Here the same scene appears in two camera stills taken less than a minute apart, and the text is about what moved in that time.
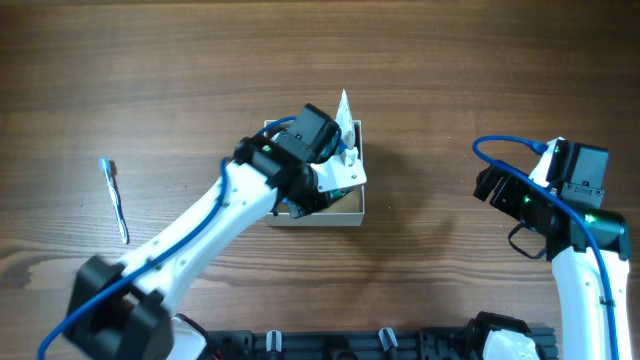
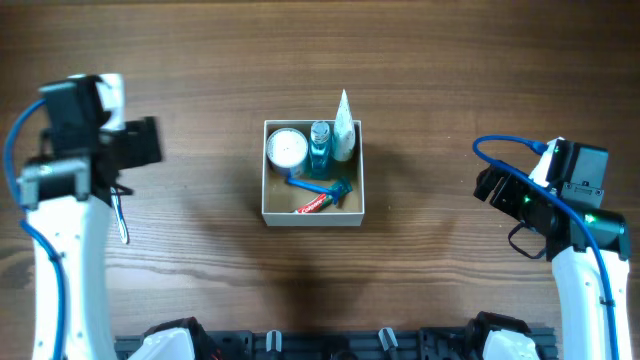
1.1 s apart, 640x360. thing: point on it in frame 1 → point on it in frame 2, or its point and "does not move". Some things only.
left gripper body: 310,204 → 142,142
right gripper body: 498,183 does not move
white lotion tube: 345,123 does not move
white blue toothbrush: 110,169 does not move
